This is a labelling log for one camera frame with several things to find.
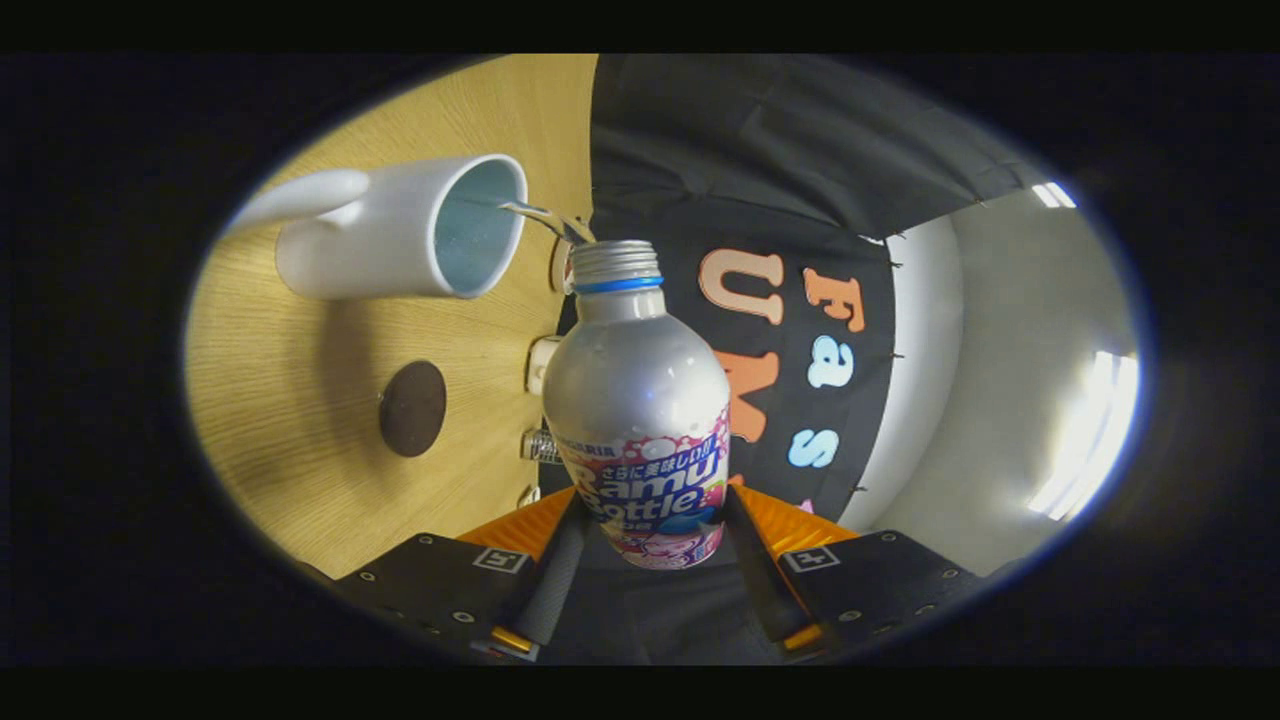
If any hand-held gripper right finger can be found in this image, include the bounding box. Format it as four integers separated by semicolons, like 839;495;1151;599
725;485;991;658

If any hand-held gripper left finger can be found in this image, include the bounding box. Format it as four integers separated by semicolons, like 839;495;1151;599
335;487;593;663

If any silver juice bottle printed label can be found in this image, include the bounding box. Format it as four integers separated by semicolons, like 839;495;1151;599
543;240;732;571

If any dark brown round coaster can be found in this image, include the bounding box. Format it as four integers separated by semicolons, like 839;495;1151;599
378;360;448;458

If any clear juice stream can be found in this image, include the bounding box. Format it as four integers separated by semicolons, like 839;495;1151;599
498;200;596;246

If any white cup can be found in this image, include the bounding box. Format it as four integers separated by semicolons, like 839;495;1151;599
228;153;529;301

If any white toaster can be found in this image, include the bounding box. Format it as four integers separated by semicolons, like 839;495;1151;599
526;335;563;396

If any wooden table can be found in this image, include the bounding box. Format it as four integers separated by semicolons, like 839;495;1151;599
185;55;598;581

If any black backdrop cloth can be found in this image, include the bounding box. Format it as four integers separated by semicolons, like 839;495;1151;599
540;55;1051;521

